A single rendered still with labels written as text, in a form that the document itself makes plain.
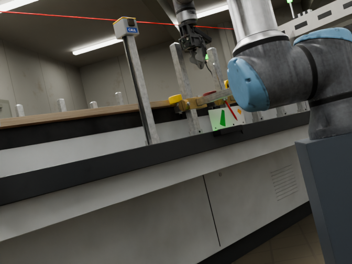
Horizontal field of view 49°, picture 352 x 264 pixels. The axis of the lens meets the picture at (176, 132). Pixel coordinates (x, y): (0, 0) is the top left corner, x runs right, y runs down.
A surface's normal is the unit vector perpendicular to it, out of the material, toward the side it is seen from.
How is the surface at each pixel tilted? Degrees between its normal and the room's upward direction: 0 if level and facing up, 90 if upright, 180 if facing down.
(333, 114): 70
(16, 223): 90
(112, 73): 90
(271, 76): 94
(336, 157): 90
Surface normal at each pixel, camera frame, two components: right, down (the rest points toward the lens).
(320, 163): -0.19, 0.00
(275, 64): 0.06, -0.11
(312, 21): -0.70, 0.14
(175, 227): 0.67, -0.19
